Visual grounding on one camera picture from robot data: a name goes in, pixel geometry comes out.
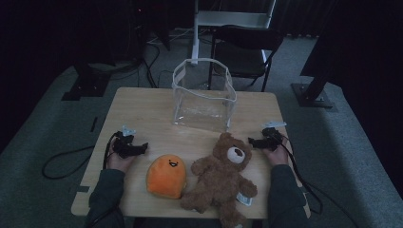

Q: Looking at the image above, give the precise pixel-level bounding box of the left hand-held gripper cable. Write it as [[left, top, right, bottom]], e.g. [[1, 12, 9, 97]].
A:
[[102, 132, 121, 171]]

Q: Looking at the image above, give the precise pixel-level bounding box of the right hand-held gripper cable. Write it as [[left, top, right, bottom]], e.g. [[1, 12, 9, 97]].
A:
[[278, 134, 324, 216]]

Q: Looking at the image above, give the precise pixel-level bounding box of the black stand base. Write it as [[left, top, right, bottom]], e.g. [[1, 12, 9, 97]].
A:
[[291, 28, 337, 109], [61, 61, 112, 103]]

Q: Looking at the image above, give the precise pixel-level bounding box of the black floor cable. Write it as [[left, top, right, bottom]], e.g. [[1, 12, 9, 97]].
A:
[[138, 41, 161, 89], [303, 180, 360, 228], [42, 144, 96, 181]]

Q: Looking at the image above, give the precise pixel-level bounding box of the brown teddy bear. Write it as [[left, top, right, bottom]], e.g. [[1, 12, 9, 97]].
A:
[[180, 132, 259, 228]]

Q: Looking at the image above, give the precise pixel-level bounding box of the white metal stand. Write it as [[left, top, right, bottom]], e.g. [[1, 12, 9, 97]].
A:
[[189, 0, 278, 67]]

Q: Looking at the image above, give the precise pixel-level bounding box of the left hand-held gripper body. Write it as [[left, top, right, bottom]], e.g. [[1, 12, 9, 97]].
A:
[[112, 124, 141, 160]]

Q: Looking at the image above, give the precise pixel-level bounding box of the person's right hand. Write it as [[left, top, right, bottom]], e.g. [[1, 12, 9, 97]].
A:
[[261, 139, 290, 167]]

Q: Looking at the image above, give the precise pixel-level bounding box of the orange smiling plush toy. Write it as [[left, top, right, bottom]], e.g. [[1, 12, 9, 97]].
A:
[[145, 154, 188, 200]]

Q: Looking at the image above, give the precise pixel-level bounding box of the person's left hand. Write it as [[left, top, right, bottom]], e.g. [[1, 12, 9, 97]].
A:
[[106, 151, 137, 174]]

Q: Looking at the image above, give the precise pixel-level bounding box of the black folding chair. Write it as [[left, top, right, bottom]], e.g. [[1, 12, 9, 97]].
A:
[[207, 24, 285, 93]]

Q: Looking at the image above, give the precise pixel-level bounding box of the dark equipment rack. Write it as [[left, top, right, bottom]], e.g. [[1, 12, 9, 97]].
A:
[[126, 0, 174, 63]]

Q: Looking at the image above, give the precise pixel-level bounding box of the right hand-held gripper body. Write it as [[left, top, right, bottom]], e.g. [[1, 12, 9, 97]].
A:
[[260, 121, 288, 152]]

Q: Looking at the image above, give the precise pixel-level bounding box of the hand-held gripper cable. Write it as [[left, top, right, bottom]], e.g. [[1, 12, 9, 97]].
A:
[[102, 132, 121, 171], [278, 134, 324, 216]]

